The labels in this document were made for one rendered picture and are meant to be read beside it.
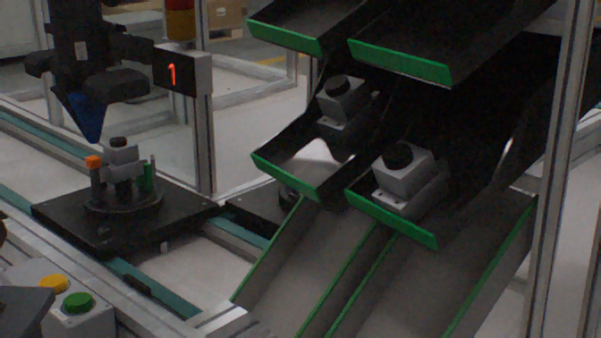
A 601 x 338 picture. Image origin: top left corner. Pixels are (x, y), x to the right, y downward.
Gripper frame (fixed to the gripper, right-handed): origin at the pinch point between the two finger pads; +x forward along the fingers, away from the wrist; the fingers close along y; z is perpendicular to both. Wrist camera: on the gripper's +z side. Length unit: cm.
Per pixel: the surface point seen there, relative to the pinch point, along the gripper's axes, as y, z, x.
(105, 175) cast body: 28.1, 16.0, 21.3
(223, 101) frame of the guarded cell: 87, 89, 38
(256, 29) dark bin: -16.9, 12.0, -10.9
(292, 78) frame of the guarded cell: 87, 119, 37
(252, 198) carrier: 13.6, 36.6, 28.2
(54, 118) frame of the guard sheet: 80, 32, 27
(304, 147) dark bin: -19.2, 17.1, 3.8
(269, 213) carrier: 7.1, 34.8, 28.2
